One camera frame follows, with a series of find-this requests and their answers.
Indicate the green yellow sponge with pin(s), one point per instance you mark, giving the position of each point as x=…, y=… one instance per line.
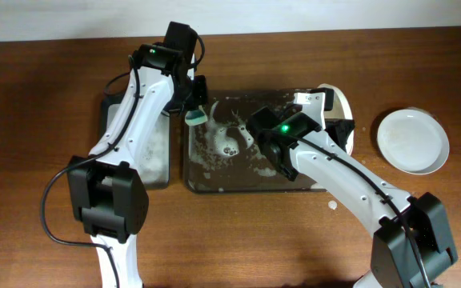
x=195, y=117

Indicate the dark brown serving tray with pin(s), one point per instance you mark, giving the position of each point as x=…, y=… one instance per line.
x=220, y=156

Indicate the black soapy water tray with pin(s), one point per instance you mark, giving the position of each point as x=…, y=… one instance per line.
x=156, y=158

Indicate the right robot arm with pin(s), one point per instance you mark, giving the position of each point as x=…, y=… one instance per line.
x=412, y=242

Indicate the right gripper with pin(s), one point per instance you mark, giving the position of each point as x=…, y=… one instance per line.
x=341, y=130

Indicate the cream plate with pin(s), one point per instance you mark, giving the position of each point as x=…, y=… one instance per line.
x=341, y=107

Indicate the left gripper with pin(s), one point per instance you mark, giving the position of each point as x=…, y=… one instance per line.
x=198, y=94

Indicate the pale blue plate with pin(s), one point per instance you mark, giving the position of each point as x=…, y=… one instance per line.
x=413, y=141

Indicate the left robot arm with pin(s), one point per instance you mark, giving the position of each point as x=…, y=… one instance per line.
x=107, y=192

